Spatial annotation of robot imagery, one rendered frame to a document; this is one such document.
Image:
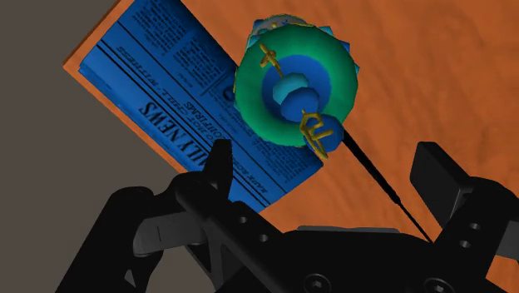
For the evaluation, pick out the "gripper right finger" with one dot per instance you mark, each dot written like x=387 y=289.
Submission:
x=458 y=190

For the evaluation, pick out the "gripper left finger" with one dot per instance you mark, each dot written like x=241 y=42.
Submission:
x=219 y=219

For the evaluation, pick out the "thin black stick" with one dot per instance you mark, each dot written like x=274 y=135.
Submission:
x=383 y=186

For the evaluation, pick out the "blue newspaper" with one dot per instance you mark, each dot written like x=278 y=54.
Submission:
x=174 y=93

